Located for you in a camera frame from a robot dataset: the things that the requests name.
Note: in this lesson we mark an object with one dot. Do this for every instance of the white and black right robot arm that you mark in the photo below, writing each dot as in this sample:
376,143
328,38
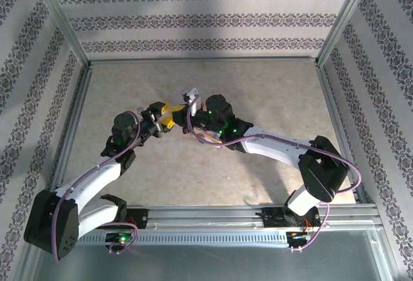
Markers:
274,148

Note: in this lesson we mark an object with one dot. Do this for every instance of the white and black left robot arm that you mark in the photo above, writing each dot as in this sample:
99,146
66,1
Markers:
93,177

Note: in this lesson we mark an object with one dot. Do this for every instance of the orange cartoon bear box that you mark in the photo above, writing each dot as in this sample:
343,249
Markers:
209,137

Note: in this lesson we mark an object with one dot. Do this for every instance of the small controller board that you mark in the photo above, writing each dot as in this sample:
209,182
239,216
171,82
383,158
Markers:
298,236
121,238

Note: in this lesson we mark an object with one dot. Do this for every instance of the grey metal sheet plate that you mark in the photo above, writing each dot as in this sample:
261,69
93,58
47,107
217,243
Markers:
209,265

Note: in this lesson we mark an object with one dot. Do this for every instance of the aluminium frame rail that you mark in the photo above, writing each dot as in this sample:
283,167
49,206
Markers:
72,126
203,58
339,132

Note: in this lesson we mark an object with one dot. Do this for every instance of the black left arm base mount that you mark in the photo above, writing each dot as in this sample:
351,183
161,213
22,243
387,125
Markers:
140,218

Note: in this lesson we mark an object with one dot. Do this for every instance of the wide aluminium extrusion rail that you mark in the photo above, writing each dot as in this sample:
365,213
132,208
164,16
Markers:
209,216

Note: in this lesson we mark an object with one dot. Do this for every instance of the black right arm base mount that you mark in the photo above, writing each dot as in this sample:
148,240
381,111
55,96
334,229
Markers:
271,218

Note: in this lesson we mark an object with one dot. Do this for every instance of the aluminium frame post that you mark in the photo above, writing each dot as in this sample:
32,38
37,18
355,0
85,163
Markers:
344,19
63,19

